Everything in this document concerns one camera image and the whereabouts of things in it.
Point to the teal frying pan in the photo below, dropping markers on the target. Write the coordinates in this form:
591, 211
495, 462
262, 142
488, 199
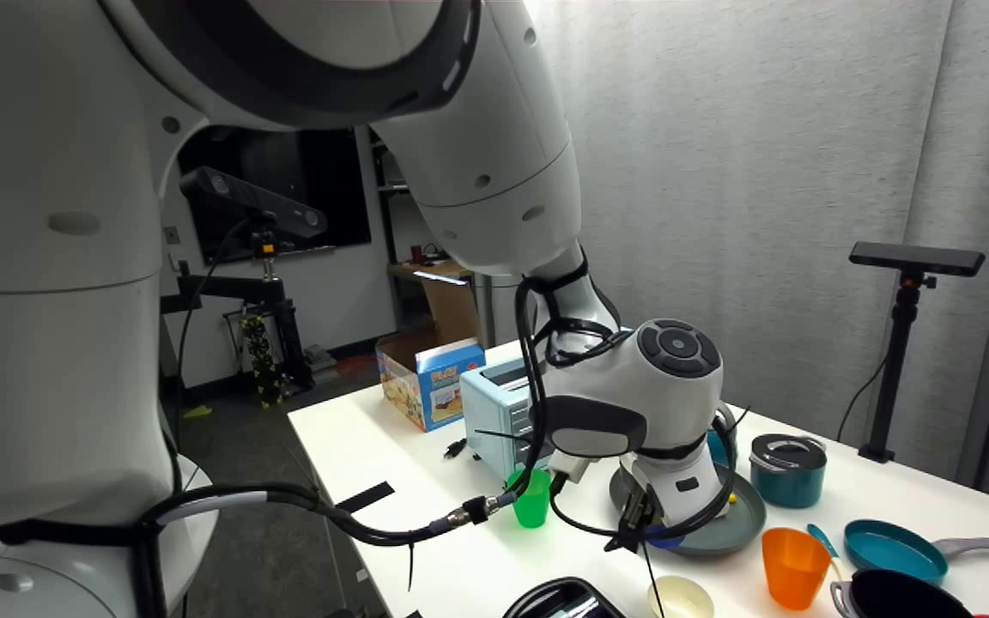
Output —
877, 543

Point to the grey round plate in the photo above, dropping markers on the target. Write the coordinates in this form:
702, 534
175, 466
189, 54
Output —
726, 534

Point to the orange plastic cup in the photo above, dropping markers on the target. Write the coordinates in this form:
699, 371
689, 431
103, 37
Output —
793, 568

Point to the blue plastic cup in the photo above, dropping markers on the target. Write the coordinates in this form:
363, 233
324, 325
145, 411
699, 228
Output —
665, 537

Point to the cardboard box with blue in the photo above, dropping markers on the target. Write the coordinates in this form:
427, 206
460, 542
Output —
420, 376

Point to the black pot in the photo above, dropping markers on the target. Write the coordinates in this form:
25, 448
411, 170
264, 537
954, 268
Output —
893, 594

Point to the light blue toy toaster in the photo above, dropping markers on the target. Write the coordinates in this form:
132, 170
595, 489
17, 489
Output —
495, 415

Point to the green plastic cup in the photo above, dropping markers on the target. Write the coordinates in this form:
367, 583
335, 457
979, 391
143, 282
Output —
533, 503

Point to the white bowl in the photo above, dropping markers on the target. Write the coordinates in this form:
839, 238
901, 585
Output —
679, 598

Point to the black camera on tripod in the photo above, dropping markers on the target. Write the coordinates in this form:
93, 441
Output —
913, 273

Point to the black plastic tray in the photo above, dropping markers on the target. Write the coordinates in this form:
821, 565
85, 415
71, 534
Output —
562, 598

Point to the black camera on stand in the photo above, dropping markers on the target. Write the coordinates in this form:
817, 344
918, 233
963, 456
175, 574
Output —
264, 223

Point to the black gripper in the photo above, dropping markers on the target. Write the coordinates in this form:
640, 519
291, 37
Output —
679, 489

